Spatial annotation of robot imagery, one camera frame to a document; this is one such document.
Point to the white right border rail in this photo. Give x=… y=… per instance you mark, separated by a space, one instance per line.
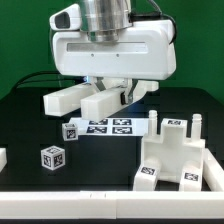
x=213 y=173

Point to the small white tagged block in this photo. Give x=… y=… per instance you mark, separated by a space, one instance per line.
x=69 y=131

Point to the white border rail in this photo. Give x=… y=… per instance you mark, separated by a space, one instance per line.
x=112 y=205
x=213 y=173

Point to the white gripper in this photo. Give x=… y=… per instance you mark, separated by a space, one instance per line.
x=105 y=40

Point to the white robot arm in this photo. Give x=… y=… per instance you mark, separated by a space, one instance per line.
x=104 y=39

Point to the flat white tagged base plate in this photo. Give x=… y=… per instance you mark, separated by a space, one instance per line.
x=112 y=126

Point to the long chair side piece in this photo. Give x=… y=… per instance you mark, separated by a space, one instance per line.
x=108 y=102
x=64 y=101

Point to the small tagged cube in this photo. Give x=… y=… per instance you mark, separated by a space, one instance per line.
x=53 y=157

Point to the white left border block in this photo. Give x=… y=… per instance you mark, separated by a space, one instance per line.
x=3 y=158

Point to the white front border rail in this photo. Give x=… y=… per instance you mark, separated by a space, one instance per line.
x=112 y=205

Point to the white chair seat block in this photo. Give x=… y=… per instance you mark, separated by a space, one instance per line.
x=172 y=149

